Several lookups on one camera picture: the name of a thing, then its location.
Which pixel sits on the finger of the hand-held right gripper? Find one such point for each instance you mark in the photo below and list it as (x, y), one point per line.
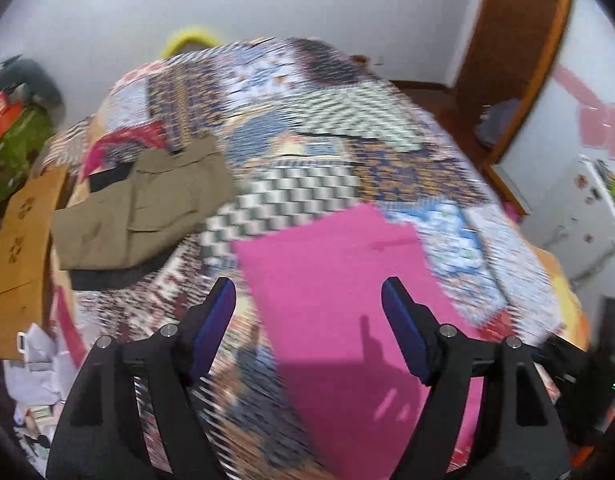
(567, 349)
(555, 367)

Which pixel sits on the small white device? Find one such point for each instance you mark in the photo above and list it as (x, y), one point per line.
(23, 341)

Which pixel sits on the pink pants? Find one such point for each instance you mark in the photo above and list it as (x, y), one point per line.
(337, 285)

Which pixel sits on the yellow curved foam tube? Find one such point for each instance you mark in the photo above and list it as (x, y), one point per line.
(187, 40)

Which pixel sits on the red patterned cloth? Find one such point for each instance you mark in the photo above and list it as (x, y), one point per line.
(122, 142)

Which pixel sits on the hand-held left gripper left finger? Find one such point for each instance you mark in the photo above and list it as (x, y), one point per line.
(215, 327)

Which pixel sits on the orange box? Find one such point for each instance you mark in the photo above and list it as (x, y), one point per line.
(2, 120)

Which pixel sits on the white crumpled cloth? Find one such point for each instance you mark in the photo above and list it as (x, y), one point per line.
(42, 370)

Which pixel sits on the patchwork printed blanket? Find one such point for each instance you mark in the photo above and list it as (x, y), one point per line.
(312, 110)

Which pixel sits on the wooden door frame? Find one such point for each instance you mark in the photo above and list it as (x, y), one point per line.
(517, 60)

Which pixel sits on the grey cloth bundle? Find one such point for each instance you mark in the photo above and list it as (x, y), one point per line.
(497, 122)

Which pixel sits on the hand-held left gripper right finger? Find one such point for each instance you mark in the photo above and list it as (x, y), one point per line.
(406, 332)

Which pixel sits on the brown cardboard box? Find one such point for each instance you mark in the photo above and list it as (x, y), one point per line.
(22, 260)

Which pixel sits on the olive green pants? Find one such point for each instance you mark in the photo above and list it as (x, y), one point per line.
(152, 205)

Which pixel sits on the white cabinet with stickers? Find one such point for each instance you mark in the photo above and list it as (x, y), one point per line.
(587, 220)

